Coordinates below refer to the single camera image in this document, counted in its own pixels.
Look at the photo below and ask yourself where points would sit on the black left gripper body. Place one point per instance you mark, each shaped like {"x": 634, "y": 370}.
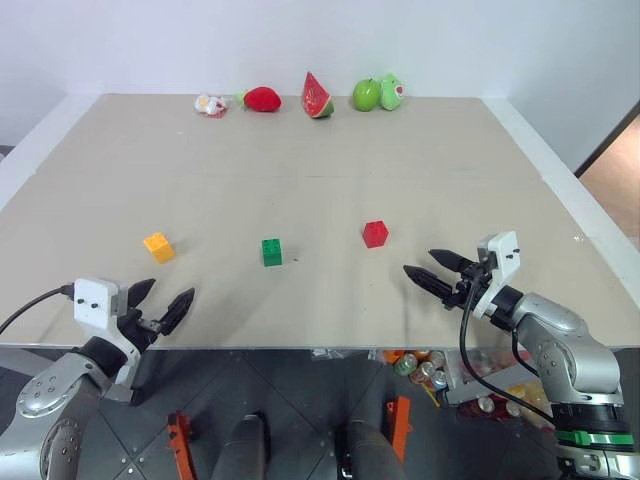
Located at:
{"x": 137, "y": 330}

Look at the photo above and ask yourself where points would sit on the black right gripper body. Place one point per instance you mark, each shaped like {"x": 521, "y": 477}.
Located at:
{"x": 475, "y": 285}

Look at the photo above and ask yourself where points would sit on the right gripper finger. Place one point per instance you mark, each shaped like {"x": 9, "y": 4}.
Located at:
{"x": 451, "y": 261}
{"x": 431, "y": 281}

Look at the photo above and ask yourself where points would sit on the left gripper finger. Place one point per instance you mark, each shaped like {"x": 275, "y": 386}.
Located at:
{"x": 141, "y": 294}
{"x": 177, "y": 310}

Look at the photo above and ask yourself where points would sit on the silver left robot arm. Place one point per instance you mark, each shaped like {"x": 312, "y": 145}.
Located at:
{"x": 47, "y": 387}

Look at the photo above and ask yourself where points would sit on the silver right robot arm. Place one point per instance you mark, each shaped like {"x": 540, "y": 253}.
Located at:
{"x": 570, "y": 345}

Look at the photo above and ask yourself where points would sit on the orange toy brick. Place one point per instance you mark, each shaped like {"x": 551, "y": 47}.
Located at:
{"x": 160, "y": 248}

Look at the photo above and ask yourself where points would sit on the red toy brick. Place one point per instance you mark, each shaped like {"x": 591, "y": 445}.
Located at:
{"x": 375, "y": 235}

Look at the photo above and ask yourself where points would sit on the drink can with silver lid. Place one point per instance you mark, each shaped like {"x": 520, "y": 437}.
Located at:
{"x": 426, "y": 372}
{"x": 439, "y": 380}
{"x": 436, "y": 357}
{"x": 512, "y": 408}
{"x": 485, "y": 405}

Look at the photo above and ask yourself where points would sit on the orange snack packet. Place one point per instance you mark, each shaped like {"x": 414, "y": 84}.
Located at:
{"x": 392, "y": 356}

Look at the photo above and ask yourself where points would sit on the green drink can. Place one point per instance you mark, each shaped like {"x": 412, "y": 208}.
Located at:
{"x": 404, "y": 366}

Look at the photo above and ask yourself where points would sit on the green toy brick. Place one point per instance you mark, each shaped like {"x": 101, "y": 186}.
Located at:
{"x": 271, "y": 253}

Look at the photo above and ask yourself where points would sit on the white storage box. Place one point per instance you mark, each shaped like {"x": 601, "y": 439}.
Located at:
{"x": 452, "y": 395}

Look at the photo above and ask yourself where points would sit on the orange clamp tool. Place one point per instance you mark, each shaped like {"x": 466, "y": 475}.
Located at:
{"x": 180, "y": 440}
{"x": 399, "y": 425}

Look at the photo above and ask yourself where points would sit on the dark rounded shape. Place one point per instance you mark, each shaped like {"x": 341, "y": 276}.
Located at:
{"x": 245, "y": 450}
{"x": 367, "y": 450}

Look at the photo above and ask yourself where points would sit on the green plush toy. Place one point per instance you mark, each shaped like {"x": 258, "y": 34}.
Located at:
{"x": 393, "y": 92}

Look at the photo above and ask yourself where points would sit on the green toy apple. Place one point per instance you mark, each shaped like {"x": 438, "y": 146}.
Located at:
{"x": 366, "y": 95}

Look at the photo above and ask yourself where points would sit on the white and red small toy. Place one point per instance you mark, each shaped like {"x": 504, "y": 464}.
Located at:
{"x": 211, "y": 105}

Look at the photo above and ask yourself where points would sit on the watermelon slice toy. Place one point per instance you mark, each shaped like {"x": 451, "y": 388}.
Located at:
{"x": 316, "y": 99}

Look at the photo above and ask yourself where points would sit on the red plush strawberry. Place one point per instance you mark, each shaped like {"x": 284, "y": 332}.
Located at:
{"x": 262, "y": 99}

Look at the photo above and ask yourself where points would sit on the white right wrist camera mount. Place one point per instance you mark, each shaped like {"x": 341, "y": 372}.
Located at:
{"x": 504, "y": 255}

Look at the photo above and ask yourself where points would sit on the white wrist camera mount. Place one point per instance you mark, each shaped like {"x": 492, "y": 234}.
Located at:
{"x": 504, "y": 255}
{"x": 94, "y": 300}

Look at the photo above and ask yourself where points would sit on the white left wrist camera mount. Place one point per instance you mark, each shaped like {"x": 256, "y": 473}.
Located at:
{"x": 94, "y": 300}

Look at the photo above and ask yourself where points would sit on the dark door frame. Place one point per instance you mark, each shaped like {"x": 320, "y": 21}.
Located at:
{"x": 607, "y": 140}

